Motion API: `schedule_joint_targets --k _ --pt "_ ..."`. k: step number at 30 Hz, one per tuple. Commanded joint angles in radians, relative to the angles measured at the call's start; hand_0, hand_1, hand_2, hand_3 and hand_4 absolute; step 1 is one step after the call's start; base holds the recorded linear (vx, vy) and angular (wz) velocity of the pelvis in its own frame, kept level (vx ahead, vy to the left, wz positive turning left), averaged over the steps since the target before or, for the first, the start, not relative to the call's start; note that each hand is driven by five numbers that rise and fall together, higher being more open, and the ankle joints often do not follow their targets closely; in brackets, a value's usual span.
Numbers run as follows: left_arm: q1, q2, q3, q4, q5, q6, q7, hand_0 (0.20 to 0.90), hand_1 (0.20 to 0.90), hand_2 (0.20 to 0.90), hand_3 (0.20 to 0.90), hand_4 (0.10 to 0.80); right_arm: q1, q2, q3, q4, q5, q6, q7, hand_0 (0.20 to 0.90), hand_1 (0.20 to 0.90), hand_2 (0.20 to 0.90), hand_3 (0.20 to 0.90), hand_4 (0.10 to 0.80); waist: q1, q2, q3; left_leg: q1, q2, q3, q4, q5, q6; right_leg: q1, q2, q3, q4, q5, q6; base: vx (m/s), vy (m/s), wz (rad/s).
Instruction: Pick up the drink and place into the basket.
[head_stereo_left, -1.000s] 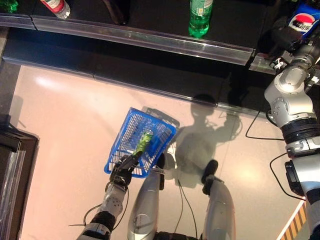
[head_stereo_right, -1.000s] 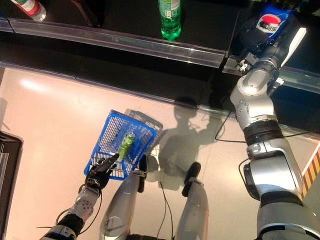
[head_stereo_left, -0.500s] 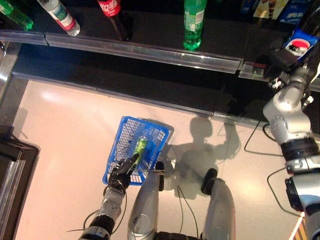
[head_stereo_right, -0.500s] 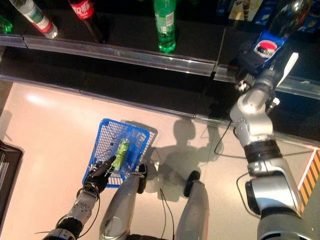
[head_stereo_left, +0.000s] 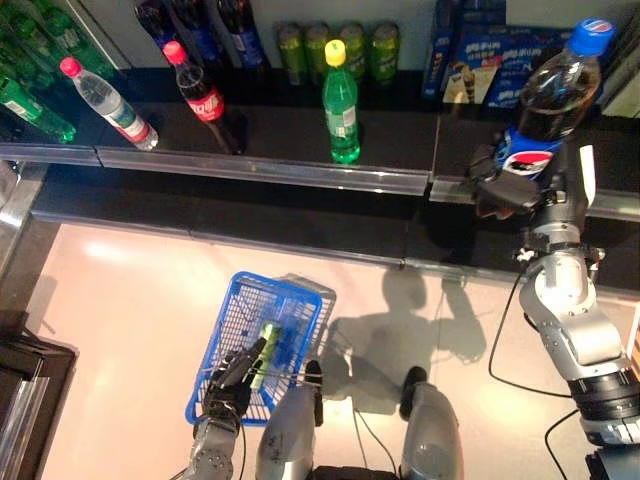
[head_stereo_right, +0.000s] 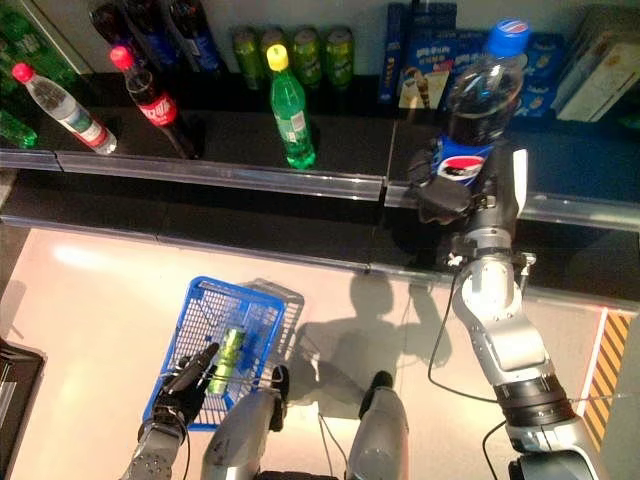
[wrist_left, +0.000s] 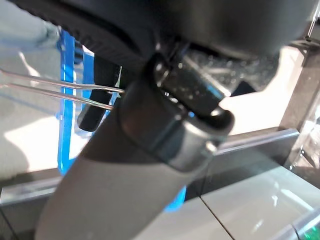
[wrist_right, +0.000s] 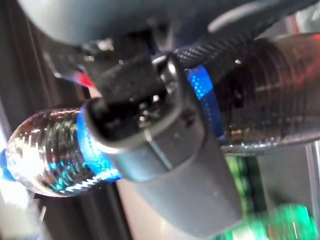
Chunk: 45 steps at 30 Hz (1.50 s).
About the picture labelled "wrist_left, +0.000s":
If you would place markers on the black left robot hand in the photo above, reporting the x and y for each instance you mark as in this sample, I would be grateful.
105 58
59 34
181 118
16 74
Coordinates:
150 200

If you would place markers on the blue plastic shopping basket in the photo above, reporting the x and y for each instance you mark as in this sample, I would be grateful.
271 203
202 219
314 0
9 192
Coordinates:
66 100

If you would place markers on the pale blue fabric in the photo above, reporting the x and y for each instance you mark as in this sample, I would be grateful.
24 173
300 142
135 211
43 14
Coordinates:
25 27

